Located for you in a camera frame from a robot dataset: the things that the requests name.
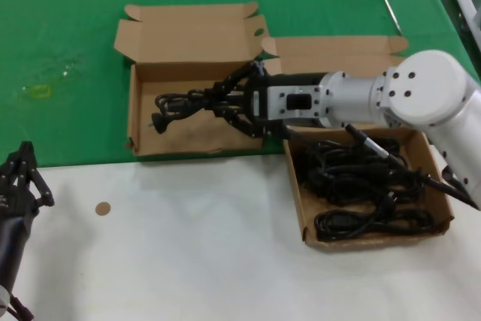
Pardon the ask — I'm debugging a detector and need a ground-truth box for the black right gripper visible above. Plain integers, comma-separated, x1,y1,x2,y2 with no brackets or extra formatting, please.
209,60,328,141

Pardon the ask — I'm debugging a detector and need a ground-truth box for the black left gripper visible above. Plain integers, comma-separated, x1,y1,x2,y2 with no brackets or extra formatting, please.
0,140,55,221

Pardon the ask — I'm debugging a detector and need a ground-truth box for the black power cable with plug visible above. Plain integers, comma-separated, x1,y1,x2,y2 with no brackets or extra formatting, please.
151,89,222,136

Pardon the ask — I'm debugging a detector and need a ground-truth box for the open cardboard box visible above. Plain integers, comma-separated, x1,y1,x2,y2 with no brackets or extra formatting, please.
259,35,455,251
113,1,271,157

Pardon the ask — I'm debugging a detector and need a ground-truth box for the green tablecloth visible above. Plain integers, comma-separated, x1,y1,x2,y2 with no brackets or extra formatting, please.
0,0,481,171

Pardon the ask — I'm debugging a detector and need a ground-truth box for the grey metal profile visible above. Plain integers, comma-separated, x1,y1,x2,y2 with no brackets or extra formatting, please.
452,0,481,51

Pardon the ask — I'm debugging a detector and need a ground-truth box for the tangled black power cable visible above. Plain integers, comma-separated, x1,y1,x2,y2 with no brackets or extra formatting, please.
306,139,428,207

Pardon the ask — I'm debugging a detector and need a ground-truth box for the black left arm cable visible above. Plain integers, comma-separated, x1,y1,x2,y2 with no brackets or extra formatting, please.
0,290,35,321

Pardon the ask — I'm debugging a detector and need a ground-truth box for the arm cable with silver connector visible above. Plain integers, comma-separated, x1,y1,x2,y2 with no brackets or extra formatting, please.
344,123,467,196

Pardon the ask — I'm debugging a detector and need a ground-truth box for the coiled black power cable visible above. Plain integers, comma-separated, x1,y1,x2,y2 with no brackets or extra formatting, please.
314,192,435,242

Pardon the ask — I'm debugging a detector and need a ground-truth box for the dark right arm cable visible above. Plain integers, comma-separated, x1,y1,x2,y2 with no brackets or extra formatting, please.
441,166,481,210

